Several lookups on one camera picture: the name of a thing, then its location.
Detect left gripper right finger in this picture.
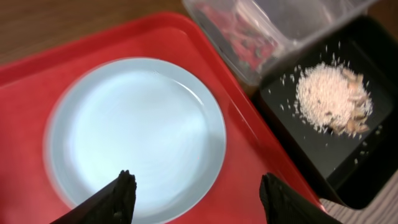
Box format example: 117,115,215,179
259,172,341,224

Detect light blue plate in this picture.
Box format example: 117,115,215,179
44,58,226,223

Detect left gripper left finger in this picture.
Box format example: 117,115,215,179
51,170,137,224

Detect black tray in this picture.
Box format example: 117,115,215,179
254,16,397,209

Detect rice and food scraps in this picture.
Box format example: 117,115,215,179
267,42,383,166

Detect clear plastic bin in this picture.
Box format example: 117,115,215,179
182,0,376,86

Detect red snack wrapper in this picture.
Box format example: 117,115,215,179
197,3,279,71

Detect red plastic tray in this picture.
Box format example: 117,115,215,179
1,12,319,223

